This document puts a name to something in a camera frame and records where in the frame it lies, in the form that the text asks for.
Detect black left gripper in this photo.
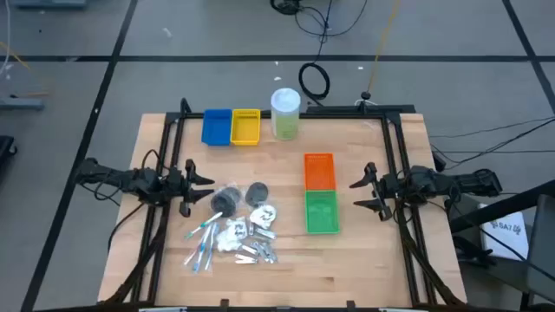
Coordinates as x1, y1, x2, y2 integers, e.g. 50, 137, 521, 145
166, 159, 216, 218

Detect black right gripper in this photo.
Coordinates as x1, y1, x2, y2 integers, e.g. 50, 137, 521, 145
349, 162, 407, 222

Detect green white bagged toothbrush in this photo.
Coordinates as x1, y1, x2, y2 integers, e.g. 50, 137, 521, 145
184, 211, 224, 240

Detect green plastic basket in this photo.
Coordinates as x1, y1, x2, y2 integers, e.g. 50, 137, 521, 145
304, 189, 341, 236

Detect orange plastic basket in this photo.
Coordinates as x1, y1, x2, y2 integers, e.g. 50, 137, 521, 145
303, 152, 337, 192

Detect blue plastic basket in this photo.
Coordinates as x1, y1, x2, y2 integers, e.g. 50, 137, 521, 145
200, 107, 233, 147

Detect yellow plastic basket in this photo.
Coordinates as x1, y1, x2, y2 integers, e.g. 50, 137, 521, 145
230, 107, 262, 146

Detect white green wipes canister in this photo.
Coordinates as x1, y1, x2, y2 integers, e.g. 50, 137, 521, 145
270, 88, 302, 141

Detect black diagonal beam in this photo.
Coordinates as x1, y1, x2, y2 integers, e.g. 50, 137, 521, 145
448, 179, 555, 234

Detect white cardboard box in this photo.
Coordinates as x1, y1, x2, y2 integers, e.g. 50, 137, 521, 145
476, 202, 531, 262

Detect grey flat plate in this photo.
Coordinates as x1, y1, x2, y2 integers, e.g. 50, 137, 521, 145
0, 96, 45, 111

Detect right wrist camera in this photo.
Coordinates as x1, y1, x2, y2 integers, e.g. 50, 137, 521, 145
381, 172, 401, 194

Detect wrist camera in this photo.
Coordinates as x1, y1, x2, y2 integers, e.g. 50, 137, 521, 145
381, 172, 401, 194
167, 167, 186, 192

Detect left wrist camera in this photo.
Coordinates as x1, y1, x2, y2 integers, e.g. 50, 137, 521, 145
167, 167, 186, 192

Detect black aluminium table frame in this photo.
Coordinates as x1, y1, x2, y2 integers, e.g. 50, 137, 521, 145
101, 97, 467, 312

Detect coiled black cable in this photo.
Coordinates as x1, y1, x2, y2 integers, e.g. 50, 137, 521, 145
297, 62, 331, 101

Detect black floor cables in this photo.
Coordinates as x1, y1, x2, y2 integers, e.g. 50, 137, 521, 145
428, 115, 555, 171

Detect yellow cable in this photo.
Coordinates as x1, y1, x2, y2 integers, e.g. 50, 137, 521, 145
366, 0, 402, 94

